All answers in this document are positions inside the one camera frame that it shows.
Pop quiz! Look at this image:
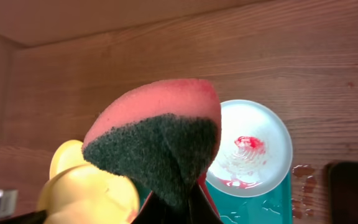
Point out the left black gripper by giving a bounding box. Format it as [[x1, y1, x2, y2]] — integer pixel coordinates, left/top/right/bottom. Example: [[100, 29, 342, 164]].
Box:
[[0, 189, 47, 224]]

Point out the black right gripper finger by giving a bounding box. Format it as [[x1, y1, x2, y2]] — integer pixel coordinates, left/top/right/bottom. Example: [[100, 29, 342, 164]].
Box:
[[132, 184, 223, 224]]

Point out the light blue plate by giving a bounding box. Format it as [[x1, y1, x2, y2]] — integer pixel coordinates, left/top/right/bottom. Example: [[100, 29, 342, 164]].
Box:
[[206, 100, 293, 197]]

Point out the pink and black sponge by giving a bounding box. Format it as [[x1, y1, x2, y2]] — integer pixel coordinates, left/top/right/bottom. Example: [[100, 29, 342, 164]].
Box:
[[82, 79, 221, 210]]

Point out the yellow plate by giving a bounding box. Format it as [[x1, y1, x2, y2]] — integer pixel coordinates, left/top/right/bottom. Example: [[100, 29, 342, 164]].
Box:
[[37, 165, 140, 224], [49, 140, 87, 179]]

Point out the teal plastic tray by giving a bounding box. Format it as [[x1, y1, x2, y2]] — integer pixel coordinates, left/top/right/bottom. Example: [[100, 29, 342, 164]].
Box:
[[133, 172, 292, 224]]

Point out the black rectangular tray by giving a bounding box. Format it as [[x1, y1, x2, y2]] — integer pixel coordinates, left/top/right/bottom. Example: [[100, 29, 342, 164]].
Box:
[[328, 162, 358, 224]]

